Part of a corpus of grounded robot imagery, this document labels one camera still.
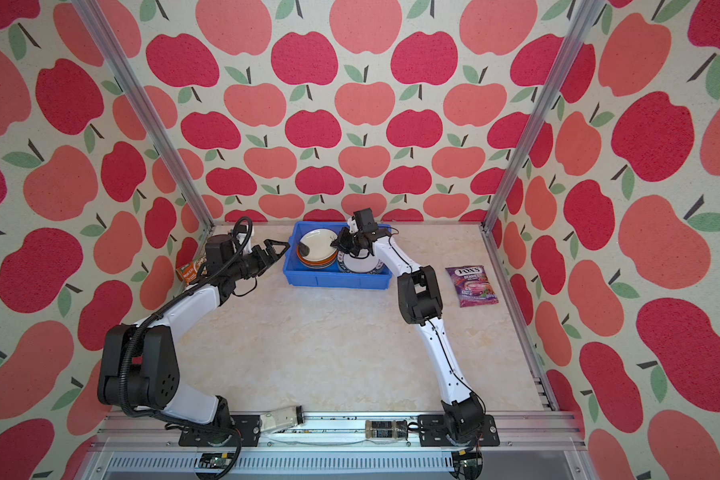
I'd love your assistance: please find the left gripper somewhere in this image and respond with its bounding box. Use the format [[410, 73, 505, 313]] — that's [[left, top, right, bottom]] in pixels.
[[226, 241, 289, 282]]

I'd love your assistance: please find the green-rim Hao Wei plate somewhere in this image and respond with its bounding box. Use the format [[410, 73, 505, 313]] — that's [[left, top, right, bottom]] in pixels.
[[337, 250, 384, 274]]

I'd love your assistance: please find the orange plate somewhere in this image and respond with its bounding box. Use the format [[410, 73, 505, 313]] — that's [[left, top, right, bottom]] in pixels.
[[296, 251, 338, 270]]

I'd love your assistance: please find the plain cream plate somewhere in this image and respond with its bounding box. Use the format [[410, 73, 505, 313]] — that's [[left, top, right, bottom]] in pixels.
[[297, 228, 338, 263]]

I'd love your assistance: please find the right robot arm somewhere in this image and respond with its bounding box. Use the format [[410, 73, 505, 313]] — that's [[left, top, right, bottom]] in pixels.
[[333, 208, 486, 445]]

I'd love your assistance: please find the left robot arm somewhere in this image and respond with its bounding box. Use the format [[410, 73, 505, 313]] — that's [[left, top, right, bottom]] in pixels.
[[97, 228, 289, 436]]

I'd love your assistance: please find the blue plastic bin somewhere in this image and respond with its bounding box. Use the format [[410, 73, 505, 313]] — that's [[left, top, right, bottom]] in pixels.
[[283, 221, 394, 290]]

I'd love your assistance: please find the orange noodle snack packet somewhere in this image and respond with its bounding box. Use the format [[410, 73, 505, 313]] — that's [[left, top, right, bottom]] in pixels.
[[175, 256, 207, 286]]

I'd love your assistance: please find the purple candy bag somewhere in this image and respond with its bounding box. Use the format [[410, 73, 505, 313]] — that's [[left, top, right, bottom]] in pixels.
[[446, 265, 499, 308]]

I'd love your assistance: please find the beige connector box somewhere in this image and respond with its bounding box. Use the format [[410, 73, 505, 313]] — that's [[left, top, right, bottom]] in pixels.
[[259, 405, 304, 434]]

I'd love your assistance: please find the small dark electronics module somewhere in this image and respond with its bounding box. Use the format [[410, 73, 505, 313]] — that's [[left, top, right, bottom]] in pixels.
[[365, 420, 408, 441]]

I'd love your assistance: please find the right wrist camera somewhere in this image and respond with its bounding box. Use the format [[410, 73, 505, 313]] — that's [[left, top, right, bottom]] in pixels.
[[347, 216, 359, 235]]

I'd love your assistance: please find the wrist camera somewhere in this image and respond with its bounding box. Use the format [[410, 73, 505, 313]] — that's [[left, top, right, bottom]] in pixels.
[[347, 216, 359, 235], [229, 222, 253, 249]]

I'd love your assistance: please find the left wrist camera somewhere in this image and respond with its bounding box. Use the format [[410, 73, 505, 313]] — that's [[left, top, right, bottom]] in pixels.
[[229, 222, 253, 249]]

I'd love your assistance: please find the left aluminium frame post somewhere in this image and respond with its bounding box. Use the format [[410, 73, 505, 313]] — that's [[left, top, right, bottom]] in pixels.
[[72, 0, 214, 233]]

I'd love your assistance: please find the aluminium frame post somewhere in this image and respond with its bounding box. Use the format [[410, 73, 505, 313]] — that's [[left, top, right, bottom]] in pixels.
[[480, 0, 606, 237], [72, 0, 214, 233]]

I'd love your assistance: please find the black corrugated cable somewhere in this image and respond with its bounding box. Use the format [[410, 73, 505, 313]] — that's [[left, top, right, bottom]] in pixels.
[[116, 215, 254, 418]]

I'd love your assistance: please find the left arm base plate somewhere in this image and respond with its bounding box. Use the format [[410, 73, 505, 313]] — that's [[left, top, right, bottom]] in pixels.
[[178, 415, 262, 449]]

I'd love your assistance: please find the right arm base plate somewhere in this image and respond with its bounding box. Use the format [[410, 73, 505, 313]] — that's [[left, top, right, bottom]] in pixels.
[[416, 414, 501, 447]]

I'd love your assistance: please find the front aluminium frame rail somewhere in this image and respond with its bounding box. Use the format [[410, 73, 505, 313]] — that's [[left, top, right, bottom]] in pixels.
[[68, 411, 597, 479]]

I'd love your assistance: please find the right aluminium frame post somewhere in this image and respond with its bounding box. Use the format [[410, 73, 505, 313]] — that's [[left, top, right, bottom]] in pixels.
[[480, 0, 606, 237]]

